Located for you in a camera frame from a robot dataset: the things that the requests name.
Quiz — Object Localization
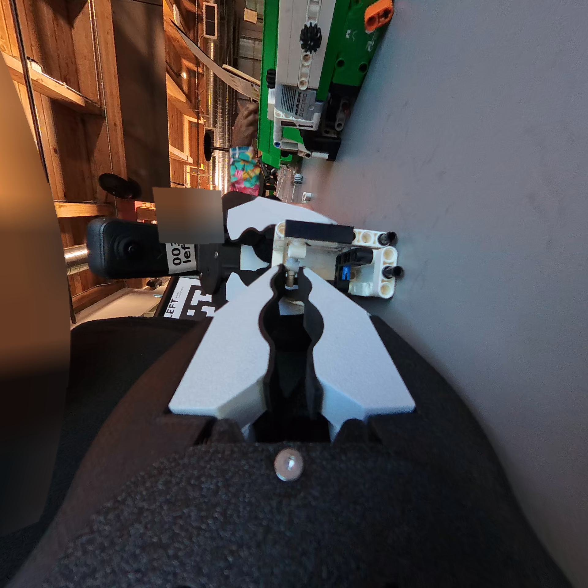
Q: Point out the white lego assembly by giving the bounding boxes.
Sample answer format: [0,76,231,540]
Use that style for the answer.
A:
[241,220,405,301]

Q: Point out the green white lego truck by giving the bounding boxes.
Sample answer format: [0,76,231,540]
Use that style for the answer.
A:
[256,0,396,167]

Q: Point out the wooden shelf unit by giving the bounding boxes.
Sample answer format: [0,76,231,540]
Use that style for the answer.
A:
[0,0,115,217]

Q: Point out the orange lego connector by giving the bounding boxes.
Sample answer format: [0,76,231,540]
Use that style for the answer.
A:
[364,0,395,32]

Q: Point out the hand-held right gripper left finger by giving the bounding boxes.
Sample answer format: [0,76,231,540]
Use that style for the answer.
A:
[168,264,282,437]

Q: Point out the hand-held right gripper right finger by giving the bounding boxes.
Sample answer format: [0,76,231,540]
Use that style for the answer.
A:
[298,266,417,439]

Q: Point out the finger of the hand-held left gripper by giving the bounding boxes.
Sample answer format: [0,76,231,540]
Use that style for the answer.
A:
[226,196,339,243]
[225,271,259,305]

